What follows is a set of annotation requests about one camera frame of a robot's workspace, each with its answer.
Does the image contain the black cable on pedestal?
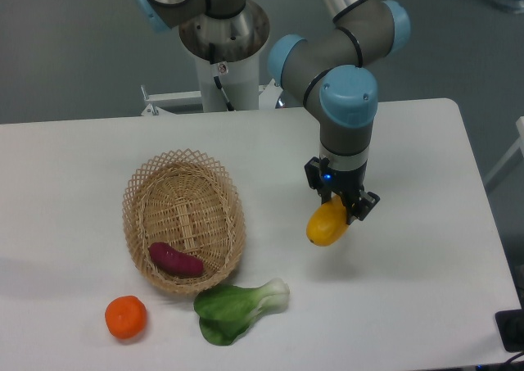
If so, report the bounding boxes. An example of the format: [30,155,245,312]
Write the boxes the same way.
[208,43,236,112]

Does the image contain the purple sweet potato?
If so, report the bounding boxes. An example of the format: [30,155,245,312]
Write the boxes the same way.
[148,242,204,277]

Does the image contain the green bok choy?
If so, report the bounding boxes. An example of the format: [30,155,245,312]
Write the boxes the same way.
[193,278,290,346]

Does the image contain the black device at table edge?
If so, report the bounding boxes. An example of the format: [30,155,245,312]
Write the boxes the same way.
[495,309,523,352]

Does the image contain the yellow mango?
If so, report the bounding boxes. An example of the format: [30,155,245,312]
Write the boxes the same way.
[306,195,349,247]

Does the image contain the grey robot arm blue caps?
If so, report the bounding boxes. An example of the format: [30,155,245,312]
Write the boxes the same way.
[136,0,411,222]

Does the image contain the white metal base frame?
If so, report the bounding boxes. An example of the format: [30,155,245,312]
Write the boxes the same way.
[140,81,290,116]

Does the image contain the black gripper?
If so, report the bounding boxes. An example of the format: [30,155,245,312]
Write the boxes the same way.
[304,157,380,225]

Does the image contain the orange tangerine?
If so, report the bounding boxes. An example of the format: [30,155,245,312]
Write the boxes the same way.
[104,296,147,340]

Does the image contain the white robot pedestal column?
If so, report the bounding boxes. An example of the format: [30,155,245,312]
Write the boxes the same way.
[178,0,271,112]

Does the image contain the white frame at right edge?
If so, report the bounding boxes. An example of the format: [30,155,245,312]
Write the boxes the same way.
[483,116,523,194]

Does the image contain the woven wicker basket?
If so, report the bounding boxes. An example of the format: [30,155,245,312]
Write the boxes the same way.
[122,149,246,295]

